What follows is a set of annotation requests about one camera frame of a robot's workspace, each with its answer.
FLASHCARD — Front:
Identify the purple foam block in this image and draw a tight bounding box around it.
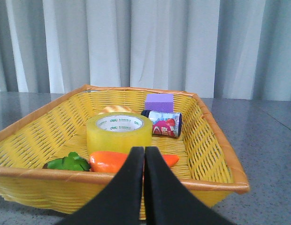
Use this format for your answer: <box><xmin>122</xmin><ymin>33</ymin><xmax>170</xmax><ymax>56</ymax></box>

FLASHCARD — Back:
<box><xmin>145</xmin><ymin>93</ymin><xmax>174</xmax><ymax>113</ymax></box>

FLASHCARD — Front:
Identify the grey curtain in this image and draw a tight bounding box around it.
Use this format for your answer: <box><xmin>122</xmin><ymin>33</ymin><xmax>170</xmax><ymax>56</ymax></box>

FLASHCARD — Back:
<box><xmin>0</xmin><ymin>0</ymin><xmax>291</xmax><ymax>101</ymax></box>

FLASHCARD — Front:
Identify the yellow woven basket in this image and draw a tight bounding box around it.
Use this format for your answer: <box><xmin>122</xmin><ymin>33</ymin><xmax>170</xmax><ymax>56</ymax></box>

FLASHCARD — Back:
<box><xmin>0</xmin><ymin>85</ymin><xmax>250</xmax><ymax>214</ymax></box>

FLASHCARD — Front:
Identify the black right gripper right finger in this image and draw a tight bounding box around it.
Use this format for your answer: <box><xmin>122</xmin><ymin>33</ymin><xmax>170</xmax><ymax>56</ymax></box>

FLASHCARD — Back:
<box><xmin>144</xmin><ymin>147</ymin><xmax>233</xmax><ymax>225</ymax></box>

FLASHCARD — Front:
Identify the toy croissant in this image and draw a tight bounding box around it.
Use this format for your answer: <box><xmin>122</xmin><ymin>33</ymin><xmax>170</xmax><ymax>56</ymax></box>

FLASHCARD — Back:
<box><xmin>98</xmin><ymin>105</ymin><xmax>136</xmax><ymax>115</ymax></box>

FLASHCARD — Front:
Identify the small printed can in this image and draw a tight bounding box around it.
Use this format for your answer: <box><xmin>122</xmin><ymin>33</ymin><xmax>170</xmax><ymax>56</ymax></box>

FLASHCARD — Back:
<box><xmin>141</xmin><ymin>110</ymin><xmax>182</xmax><ymax>138</ymax></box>

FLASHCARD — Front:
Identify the orange toy carrot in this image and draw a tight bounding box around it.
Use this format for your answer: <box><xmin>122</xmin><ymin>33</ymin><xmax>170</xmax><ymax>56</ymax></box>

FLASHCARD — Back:
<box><xmin>42</xmin><ymin>150</ymin><xmax>180</xmax><ymax>173</ymax></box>

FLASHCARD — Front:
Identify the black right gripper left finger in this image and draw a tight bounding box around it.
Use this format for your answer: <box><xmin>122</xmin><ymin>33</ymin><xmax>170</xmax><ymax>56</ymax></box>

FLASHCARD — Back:
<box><xmin>57</xmin><ymin>147</ymin><xmax>145</xmax><ymax>225</ymax></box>

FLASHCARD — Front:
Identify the yellow tape roll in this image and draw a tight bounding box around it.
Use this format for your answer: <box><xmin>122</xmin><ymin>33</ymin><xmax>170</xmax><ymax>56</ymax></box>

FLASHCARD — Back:
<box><xmin>86</xmin><ymin>112</ymin><xmax>153</xmax><ymax>155</ymax></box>

